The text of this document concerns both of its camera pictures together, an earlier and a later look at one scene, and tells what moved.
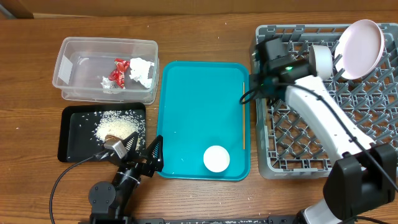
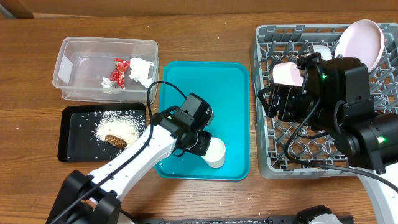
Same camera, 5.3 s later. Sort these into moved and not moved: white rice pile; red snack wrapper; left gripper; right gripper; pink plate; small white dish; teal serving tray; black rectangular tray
Moved: small white dish; left gripper; right gripper
Not moved: white rice pile; pink plate; red snack wrapper; teal serving tray; black rectangular tray
